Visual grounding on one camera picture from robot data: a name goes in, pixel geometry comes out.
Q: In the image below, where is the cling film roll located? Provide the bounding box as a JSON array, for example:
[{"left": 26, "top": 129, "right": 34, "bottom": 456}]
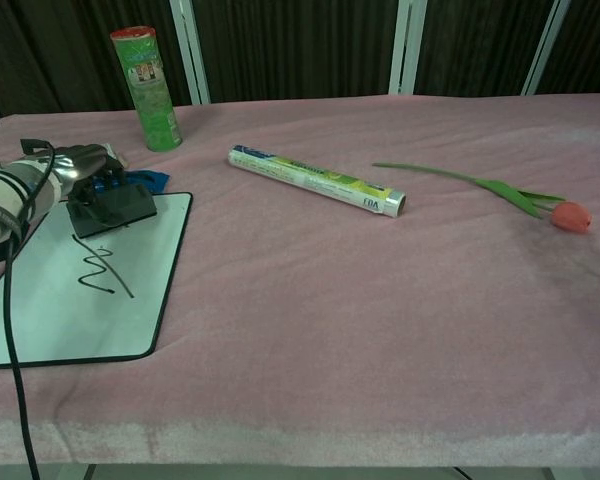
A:
[{"left": 226, "top": 144, "right": 408, "bottom": 219}]

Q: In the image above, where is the black cable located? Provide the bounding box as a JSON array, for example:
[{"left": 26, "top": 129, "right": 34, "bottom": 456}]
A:
[{"left": 1, "top": 139, "right": 57, "bottom": 480}]

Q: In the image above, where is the blue plastic packet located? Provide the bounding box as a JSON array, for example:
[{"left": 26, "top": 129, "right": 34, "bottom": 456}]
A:
[{"left": 91, "top": 169, "right": 171, "bottom": 195}]

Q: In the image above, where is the black whiteboard eraser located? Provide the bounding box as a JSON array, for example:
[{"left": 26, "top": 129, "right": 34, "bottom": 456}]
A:
[{"left": 66, "top": 183, "right": 158, "bottom": 239}]

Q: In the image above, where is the green cylindrical canister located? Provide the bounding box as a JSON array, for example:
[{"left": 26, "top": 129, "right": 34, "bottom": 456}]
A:
[{"left": 109, "top": 27, "right": 184, "bottom": 153}]

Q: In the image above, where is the pink tablecloth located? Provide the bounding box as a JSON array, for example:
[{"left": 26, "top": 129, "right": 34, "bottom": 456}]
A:
[{"left": 0, "top": 91, "right": 600, "bottom": 467}]

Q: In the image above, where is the white board with black frame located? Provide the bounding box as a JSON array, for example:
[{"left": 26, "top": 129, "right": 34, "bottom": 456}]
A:
[{"left": 0, "top": 191, "right": 194, "bottom": 372}]

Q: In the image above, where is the dark curtain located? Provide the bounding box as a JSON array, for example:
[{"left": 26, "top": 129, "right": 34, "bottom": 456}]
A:
[{"left": 0, "top": 0, "right": 600, "bottom": 130}]

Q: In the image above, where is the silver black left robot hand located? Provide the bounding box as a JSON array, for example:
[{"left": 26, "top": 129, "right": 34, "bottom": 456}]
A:
[{"left": 49, "top": 143, "right": 131, "bottom": 222}]

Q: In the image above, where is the artificial orange tulip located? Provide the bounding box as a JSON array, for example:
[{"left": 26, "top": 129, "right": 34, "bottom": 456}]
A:
[{"left": 371, "top": 161, "right": 593, "bottom": 235}]

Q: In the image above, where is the white screen frame post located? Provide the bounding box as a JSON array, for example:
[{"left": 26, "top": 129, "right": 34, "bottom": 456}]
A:
[
  {"left": 169, "top": 0, "right": 212, "bottom": 106},
  {"left": 389, "top": 0, "right": 428, "bottom": 97},
  {"left": 521, "top": 0, "right": 572, "bottom": 97}
]

